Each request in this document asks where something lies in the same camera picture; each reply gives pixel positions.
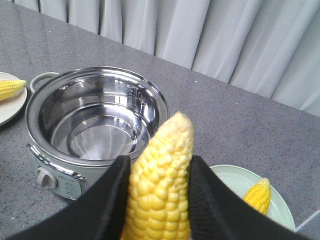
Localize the white pleated curtain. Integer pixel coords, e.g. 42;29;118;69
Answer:
17;0;320;116

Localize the yellow corn cob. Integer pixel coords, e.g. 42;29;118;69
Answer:
243;178;271;215
0;79;27;101
120;111;194;240

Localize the light green plate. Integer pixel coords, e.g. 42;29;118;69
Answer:
210;164;296;232

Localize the green electric cooking pot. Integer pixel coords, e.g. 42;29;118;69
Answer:
25;66;169;200

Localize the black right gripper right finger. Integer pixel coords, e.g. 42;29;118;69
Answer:
188;155;305;240

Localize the cream white plate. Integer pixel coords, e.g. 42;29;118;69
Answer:
0;72;27;126

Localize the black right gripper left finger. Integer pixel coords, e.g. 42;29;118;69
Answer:
10;156;130;240

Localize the grey stone countertop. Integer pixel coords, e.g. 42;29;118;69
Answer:
0;0;320;240

